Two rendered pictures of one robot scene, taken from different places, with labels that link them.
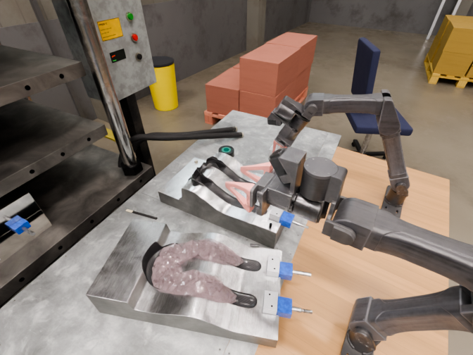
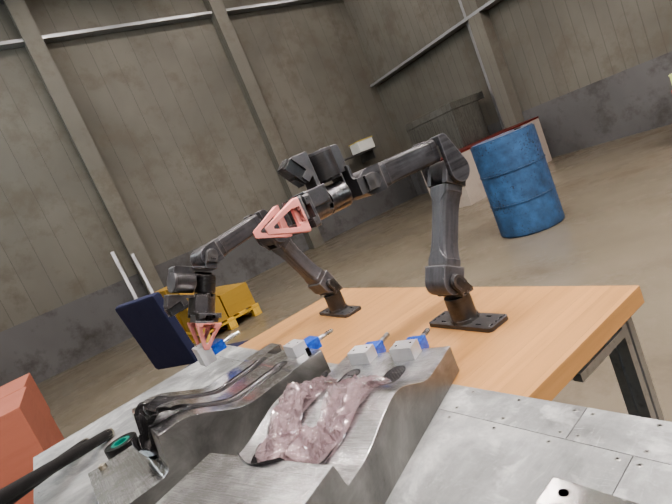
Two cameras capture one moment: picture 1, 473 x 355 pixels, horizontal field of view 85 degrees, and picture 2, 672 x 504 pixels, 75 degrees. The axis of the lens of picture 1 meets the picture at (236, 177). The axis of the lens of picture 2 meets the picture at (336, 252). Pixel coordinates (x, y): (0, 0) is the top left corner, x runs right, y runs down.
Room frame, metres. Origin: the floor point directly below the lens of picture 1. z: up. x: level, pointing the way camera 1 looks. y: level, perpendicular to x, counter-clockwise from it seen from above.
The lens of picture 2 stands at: (-0.03, 0.67, 1.23)
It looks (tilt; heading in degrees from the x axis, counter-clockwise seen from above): 8 degrees down; 298
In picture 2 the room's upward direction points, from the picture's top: 23 degrees counter-clockwise
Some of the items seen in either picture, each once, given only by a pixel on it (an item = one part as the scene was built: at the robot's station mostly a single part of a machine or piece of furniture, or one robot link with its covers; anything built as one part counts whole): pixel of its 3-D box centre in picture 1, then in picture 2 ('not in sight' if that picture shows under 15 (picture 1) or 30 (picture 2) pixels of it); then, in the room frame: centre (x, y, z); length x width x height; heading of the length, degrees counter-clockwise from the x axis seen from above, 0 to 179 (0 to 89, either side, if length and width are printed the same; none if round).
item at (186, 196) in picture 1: (228, 189); (209, 412); (0.76, 0.03, 0.87); 0.50 x 0.26 x 0.14; 63
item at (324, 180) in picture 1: (331, 198); (340, 173); (0.33, -0.17, 1.24); 0.12 x 0.09 x 0.12; 58
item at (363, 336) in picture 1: (368, 325); (450, 285); (0.25, -0.32, 0.90); 0.09 x 0.06 x 0.06; 148
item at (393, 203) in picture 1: (396, 196); (335, 302); (0.75, -0.65, 0.84); 0.20 x 0.07 x 0.08; 148
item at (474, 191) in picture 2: not in sight; (487, 163); (0.99, -8.27, 0.45); 2.66 x 0.85 x 0.91; 58
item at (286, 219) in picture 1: (289, 220); (312, 342); (0.58, -0.18, 0.89); 0.13 x 0.05 x 0.05; 62
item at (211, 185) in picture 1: (230, 183); (208, 390); (0.74, 0.02, 0.92); 0.35 x 0.16 x 0.09; 63
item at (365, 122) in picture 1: (374, 113); (208, 358); (2.11, -1.22, 0.53); 0.61 x 0.58 x 1.05; 65
